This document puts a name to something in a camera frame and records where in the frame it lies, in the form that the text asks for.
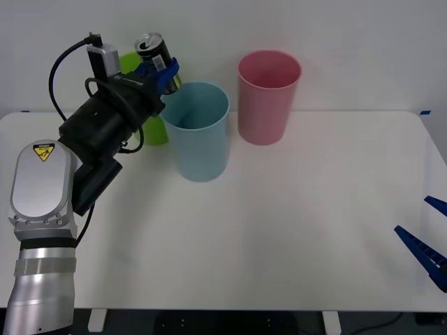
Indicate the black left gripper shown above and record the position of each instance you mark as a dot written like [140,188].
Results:
[138,90]

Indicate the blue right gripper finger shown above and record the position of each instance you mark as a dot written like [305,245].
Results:
[427,256]
[438,205]

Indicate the black drink can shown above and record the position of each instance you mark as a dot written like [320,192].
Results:
[155,49]

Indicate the silver and black left arm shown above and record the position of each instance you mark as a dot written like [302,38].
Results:
[38,188]

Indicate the green plastic waste bin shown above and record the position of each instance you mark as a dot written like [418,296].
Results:
[153,132]

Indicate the pale blue plastic waste bin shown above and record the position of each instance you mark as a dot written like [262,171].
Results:
[200,153]

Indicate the pink plastic waste bin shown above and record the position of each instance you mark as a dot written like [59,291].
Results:
[262,115]

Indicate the white table leg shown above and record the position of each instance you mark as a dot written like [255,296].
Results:
[96,320]
[331,321]

